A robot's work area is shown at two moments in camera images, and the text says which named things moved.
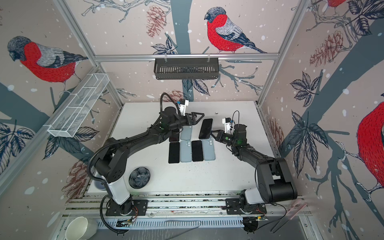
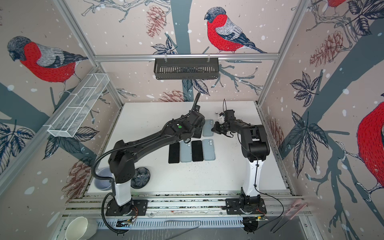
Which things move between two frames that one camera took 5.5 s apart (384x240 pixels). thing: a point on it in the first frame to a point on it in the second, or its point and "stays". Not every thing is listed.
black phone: [206, 129] to [197, 132]
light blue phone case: [208, 149] stays
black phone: [174, 152] stays
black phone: [197, 150] stays
